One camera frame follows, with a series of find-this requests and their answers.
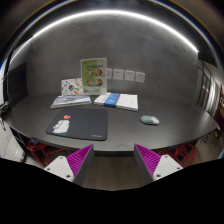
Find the red stool right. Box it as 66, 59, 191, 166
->
158, 143, 196, 168

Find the green standing menu card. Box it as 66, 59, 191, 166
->
80, 58, 107, 95

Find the red stool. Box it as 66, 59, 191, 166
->
26, 139, 71, 167
158, 143, 196, 168

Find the white wall socket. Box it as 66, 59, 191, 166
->
106, 68, 112, 79
113, 69, 124, 80
135, 72, 145, 83
124, 70, 135, 81

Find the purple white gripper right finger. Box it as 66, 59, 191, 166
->
134, 144, 182, 184

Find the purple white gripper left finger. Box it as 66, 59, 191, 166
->
44, 145, 94, 186

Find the grey magazine on table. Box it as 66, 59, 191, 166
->
51, 94, 91, 109

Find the pale green computer mouse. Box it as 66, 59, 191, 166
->
141, 115, 159, 125

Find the white book with blue band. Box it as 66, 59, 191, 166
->
94, 93, 138, 111

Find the white card with stickers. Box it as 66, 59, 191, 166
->
61, 78, 82, 96

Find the black mouse pad with picture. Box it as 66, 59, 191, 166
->
46, 108, 108, 141

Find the red stool left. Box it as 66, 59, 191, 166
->
26, 139, 71, 167

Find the curved led light strip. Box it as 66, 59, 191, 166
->
12, 10, 199, 60

